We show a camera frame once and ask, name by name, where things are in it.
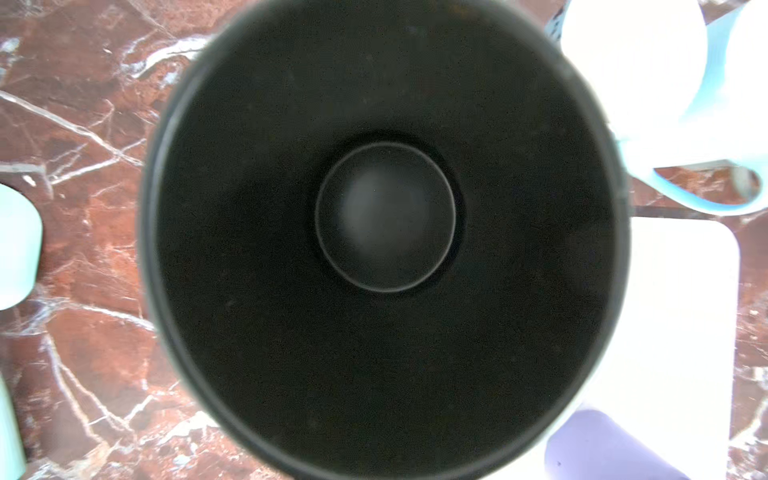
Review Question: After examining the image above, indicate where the teal blue mug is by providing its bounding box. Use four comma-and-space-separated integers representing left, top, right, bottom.
545, 1, 767, 216

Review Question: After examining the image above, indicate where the purple ceramic mug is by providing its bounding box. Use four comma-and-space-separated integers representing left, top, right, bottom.
545, 410, 687, 480

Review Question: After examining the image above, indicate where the black ceramic mug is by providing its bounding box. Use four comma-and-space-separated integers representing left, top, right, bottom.
137, 1, 631, 479

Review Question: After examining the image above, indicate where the light blue toy shovel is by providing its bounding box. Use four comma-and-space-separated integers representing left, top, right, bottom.
1, 185, 42, 479

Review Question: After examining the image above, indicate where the lavender plastic tray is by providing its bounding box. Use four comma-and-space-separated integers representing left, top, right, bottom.
497, 217, 740, 479

